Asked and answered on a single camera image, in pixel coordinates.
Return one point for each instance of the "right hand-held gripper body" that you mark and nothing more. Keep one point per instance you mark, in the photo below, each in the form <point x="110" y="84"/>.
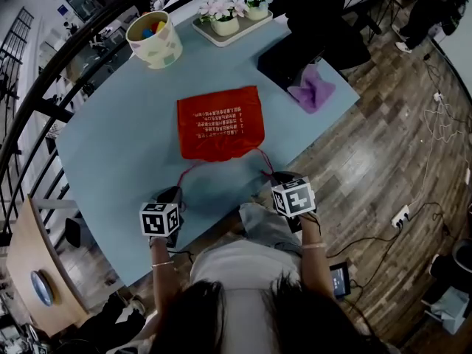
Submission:
<point x="296" y="199"/>

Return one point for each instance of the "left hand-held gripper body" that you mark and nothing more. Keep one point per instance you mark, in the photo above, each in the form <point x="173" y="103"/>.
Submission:
<point x="158" y="221"/>

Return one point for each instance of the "red drawstring bag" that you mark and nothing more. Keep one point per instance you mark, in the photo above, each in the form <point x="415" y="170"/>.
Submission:
<point x="221" y="124"/>

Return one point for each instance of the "person's left forearm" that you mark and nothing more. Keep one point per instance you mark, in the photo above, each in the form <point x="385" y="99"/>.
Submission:
<point x="164" y="282"/>

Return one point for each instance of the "person's right forearm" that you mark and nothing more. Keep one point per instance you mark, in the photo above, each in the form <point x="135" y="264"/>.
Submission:
<point x="316" y="267"/>

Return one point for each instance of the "person's grey denim jeans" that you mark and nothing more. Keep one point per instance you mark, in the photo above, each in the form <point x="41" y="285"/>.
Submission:
<point x="269" y="227"/>

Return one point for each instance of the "black waste bin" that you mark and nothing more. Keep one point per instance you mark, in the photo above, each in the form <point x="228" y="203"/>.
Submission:
<point x="73" y="232"/>

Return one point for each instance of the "purple cloth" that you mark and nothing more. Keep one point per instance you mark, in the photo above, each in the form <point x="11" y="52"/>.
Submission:
<point x="311" y="92"/>

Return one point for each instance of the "person's light grey shirt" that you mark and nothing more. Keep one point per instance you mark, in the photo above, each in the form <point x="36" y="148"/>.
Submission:
<point x="239" y="271"/>

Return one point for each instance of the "black small screen device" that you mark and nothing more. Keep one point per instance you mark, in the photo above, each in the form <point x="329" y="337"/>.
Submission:
<point x="340" y="280"/>

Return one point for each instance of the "white power strip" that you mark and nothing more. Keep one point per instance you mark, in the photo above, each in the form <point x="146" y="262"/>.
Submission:
<point x="400" y="216"/>

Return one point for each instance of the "black flat box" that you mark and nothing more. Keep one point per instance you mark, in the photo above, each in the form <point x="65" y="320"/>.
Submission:
<point x="284" y="65"/>

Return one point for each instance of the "light wooden table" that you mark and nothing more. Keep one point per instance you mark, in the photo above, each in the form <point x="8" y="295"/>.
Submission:
<point x="37" y="256"/>

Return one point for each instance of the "blue round plate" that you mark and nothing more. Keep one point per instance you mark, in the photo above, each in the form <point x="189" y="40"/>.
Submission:
<point x="41" y="288"/>

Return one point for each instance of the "cream patterned round bucket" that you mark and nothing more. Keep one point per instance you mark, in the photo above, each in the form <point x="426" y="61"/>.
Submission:
<point x="158" y="52"/>

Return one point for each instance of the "white rectangular tray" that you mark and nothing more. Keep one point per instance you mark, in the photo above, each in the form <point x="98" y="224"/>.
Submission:
<point x="243" y="35"/>

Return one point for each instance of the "black office chair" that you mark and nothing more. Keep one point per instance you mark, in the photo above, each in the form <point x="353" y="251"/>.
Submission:
<point x="321" y="24"/>

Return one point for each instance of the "white pot pink flowers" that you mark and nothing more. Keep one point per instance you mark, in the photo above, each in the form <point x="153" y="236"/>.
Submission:
<point x="225" y="27"/>

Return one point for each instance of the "blue toy block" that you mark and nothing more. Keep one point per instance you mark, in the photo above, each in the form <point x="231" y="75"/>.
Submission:
<point x="148" y="33"/>

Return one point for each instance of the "white pot blue flowers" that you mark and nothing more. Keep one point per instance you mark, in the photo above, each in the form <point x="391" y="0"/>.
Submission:
<point x="257" y="13"/>

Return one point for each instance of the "yellow toy block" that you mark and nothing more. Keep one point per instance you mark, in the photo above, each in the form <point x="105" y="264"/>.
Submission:
<point x="160" y="26"/>

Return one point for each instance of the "red toy block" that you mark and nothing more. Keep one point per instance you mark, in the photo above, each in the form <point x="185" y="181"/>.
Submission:
<point x="155" y="25"/>

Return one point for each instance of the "black metal railing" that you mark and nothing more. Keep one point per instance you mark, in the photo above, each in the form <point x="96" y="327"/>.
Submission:
<point x="73" y="45"/>

